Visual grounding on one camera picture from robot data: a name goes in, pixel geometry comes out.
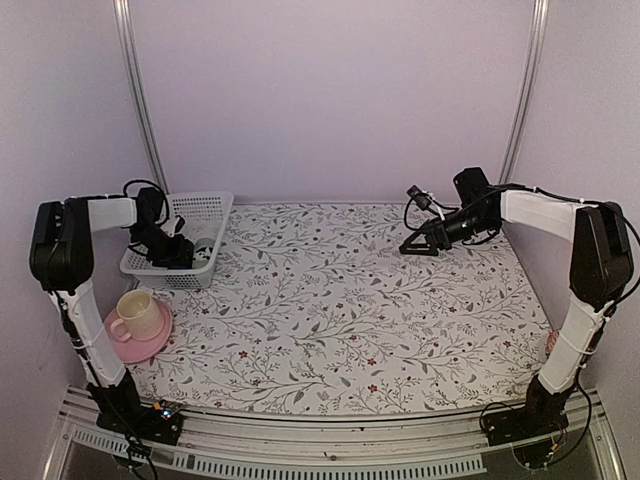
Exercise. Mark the white plastic basket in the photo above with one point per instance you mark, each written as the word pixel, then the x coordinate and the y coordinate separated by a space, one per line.
pixel 206 215

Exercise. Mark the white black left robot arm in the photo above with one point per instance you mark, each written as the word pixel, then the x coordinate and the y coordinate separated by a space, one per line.
pixel 62 260

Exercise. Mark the light green towel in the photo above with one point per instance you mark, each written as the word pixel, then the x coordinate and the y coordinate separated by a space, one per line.
pixel 203 252

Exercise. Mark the orange patterned round object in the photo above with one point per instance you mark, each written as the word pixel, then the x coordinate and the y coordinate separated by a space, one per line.
pixel 551 342

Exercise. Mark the pink plate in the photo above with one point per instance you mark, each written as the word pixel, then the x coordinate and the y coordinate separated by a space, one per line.
pixel 127 342

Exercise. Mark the aluminium front rail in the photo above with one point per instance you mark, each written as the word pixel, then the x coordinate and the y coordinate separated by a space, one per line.
pixel 217 444

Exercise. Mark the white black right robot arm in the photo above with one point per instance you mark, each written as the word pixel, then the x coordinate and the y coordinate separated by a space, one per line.
pixel 600 273

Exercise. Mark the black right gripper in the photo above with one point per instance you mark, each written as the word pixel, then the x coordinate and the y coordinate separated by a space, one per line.
pixel 437 233

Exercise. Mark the left aluminium frame post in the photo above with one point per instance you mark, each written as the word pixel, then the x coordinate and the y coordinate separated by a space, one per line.
pixel 124 25

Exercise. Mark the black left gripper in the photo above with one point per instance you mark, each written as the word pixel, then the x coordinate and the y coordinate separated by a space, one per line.
pixel 179 253

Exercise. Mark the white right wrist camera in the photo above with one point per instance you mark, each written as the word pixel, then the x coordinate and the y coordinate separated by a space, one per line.
pixel 425 201

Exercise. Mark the right aluminium frame post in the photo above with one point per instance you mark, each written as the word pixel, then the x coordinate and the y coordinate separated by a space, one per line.
pixel 533 57

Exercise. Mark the pink cup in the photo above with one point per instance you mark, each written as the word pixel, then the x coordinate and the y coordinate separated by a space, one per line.
pixel 138 317

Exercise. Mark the aluminium frame post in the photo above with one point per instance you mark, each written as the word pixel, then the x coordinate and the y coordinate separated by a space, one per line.
pixel 533 57
pixel 124 25

